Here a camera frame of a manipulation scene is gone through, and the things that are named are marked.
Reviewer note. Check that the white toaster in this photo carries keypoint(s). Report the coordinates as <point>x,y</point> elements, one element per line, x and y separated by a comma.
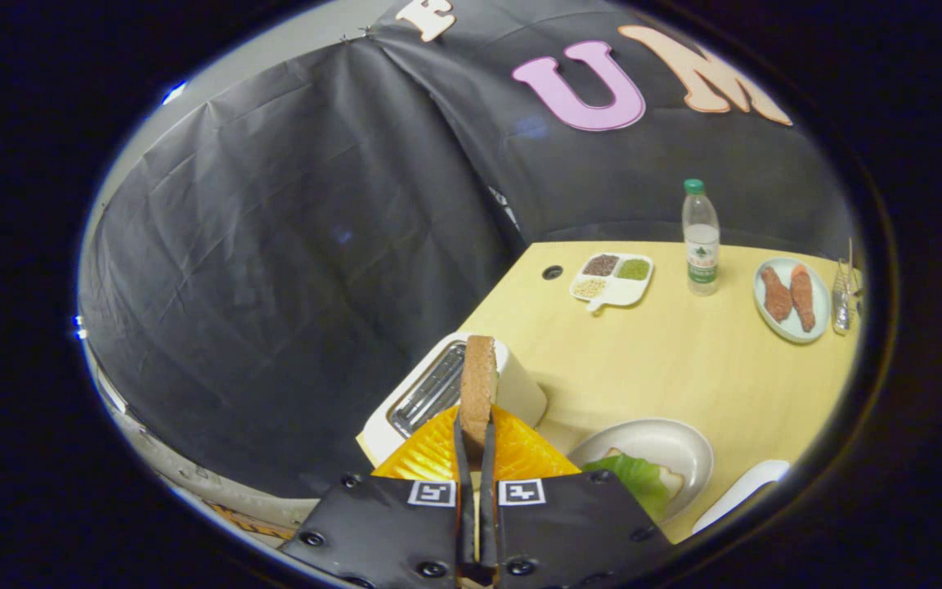
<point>520,393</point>

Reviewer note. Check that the bread slice with ham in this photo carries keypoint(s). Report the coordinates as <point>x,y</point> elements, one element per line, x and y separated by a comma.
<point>674,481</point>

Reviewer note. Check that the green lettuce leaf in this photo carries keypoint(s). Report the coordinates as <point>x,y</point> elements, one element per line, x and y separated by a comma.
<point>634,483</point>

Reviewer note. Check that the white divided condiment dish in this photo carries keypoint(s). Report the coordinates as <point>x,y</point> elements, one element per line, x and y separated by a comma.
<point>614,293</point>

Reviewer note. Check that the pale blue oval plate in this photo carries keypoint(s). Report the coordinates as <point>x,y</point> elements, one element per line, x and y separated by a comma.
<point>823,311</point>

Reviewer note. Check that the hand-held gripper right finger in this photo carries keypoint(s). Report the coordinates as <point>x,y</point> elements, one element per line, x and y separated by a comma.
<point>488,515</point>

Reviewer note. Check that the plain bread slice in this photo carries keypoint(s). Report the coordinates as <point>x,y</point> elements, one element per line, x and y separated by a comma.
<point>477,384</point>

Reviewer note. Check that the clear plastic water bottle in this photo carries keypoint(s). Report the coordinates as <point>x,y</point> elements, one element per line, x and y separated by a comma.
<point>702,245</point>

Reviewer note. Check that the clear glass utensil holder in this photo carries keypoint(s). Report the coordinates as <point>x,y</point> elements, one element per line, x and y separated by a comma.
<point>841,298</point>

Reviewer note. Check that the white rounded square plate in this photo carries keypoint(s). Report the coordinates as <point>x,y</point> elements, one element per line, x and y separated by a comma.
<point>737,491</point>

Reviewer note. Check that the brown meat patty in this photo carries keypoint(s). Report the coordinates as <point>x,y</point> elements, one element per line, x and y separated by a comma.
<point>803,296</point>
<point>776,294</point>

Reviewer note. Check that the beige round plate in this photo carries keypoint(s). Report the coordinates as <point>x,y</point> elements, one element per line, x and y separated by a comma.
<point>667,442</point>

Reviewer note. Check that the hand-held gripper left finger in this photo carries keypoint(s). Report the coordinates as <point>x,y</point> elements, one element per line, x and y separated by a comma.
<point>464,515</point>

